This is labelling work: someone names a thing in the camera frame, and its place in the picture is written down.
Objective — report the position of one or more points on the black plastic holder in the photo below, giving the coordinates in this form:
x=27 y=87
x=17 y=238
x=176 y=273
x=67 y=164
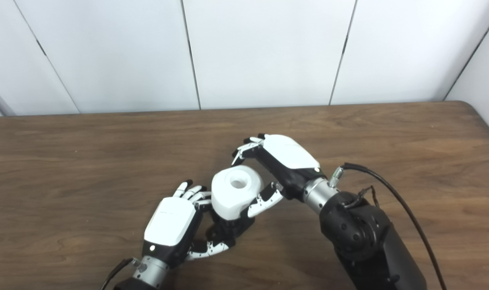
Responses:
x=228 y=229

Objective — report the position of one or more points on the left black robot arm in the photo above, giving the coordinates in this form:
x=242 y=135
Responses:
x=149 y=274

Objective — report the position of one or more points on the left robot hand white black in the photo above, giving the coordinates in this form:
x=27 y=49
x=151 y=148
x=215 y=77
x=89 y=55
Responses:
x=170 y=221

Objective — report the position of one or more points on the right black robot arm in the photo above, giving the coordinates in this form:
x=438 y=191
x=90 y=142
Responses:
x=361 y=237

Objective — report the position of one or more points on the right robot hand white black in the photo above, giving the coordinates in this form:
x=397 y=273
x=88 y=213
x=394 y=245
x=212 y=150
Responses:
x=288 y=155

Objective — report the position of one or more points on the round white plastic piece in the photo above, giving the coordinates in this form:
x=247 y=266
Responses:
x=228 y=201

